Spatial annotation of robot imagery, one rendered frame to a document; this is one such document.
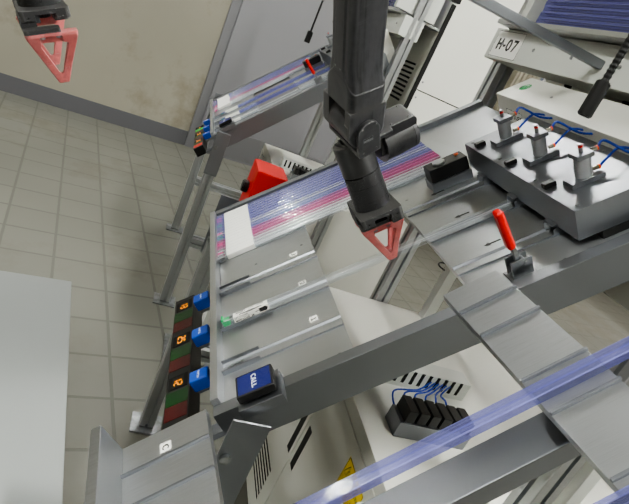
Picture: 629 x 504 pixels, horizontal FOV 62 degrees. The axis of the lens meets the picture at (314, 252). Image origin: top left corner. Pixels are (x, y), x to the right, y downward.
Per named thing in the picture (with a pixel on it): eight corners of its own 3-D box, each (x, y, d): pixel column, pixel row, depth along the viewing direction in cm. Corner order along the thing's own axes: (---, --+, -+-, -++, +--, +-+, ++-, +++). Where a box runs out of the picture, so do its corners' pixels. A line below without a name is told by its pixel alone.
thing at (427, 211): (487, 328, 73) (479, 299, 70) (364, 176, 131) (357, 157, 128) (711, 234, 72) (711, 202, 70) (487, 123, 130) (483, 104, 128)
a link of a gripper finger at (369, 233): (402, 239, 90) (386, 190, 86) (416, 255, 83) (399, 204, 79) (365, 254, 90) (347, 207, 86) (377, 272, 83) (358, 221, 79)
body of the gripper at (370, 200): (385, 196, 87) (371, 155, 84) (405, 216, 78) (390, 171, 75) (349, 211, 87) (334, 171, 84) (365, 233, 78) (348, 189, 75)
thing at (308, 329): (232, 420, 72) (222, 404, 70) (222, 226, 130) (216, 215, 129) (360, 366, 72) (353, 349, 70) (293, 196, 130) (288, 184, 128)
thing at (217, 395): (232, 436, 73) (208, 401, 70) (222, 237, 131) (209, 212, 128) (240, 432, 73) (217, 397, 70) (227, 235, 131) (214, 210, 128)
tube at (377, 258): (224, 328, 86) (221, 322, 85) (224, 323, 87) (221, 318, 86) (512, 208, 85) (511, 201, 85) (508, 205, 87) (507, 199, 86)
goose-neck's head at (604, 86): (582, 115, 65) (603, 79, 63) (573, 112, 66) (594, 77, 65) (593, 120, 65) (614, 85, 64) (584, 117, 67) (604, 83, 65)
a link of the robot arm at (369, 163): (323, 141, 79) (340, 146, 74) (362, 122, 80) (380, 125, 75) (339, 182, 82) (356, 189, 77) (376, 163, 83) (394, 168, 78)
